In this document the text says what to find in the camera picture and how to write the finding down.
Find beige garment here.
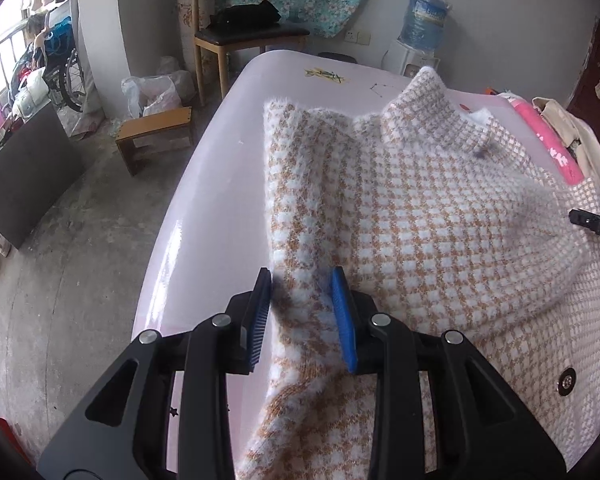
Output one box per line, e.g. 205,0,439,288
532,97,600,181

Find floral covered cabinet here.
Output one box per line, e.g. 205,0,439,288
175,0,216,73

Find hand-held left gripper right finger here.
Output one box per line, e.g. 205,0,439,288
330,266,568,480

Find blue water bottle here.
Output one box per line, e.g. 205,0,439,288
397,0,452,53

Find beige white houndstooth coat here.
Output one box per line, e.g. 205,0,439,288
237,66,600,480

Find metal railing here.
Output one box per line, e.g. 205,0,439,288
0,30,36,111

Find pink printed blanket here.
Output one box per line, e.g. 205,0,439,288
500,92,586,186

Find wooden chair with dark seat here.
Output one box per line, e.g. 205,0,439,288
186,0,311,106

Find wheelchair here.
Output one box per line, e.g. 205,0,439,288
10,15,88,113

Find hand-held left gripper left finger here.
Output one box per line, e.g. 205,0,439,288
37,266,273,480

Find small wooden stool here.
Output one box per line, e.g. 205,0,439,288
116,106,195,177

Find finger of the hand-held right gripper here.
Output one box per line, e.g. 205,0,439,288
568,207,600,246

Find black bag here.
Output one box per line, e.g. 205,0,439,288
209,0,281,31

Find white water dispenser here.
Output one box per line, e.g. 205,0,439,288
382,40,441,78

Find white plastic bags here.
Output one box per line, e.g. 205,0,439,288
121,56,197,118

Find dark red door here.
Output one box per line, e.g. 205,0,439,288
565,17,600,131

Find dark board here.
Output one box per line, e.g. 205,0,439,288
0,101,85,250

